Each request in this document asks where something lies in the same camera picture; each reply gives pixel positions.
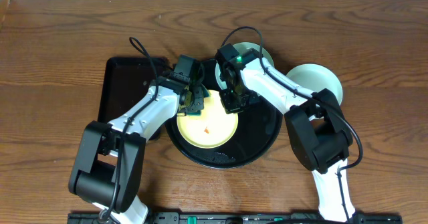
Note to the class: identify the light blue plate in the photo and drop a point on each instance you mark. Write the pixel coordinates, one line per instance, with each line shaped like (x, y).
(316, 77)

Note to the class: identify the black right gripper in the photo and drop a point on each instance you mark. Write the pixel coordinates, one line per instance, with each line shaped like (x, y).
(231, 107)

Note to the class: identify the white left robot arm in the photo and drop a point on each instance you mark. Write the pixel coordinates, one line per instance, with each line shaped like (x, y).
(108, 166)

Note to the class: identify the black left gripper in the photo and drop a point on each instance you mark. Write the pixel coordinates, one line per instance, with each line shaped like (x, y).
(200, 95)

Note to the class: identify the black rectangular tray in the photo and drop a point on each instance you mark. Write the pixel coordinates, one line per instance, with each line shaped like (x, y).
(126, 82)

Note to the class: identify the pale green plate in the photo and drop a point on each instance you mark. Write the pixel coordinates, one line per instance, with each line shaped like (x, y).
(241, 47)

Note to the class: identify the yellow plate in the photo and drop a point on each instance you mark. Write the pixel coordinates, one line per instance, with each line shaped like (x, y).
(213, 128)

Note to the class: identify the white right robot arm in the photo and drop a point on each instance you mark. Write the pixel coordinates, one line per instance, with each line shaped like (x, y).
(309, 97)

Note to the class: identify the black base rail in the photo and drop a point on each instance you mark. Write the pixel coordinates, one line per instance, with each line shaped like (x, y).
(187, 218)

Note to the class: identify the green and yellow sponge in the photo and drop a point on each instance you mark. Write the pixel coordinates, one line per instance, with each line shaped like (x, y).
(200, 112)

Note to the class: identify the black round tray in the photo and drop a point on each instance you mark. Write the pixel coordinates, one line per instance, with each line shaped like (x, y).
(257, 130)

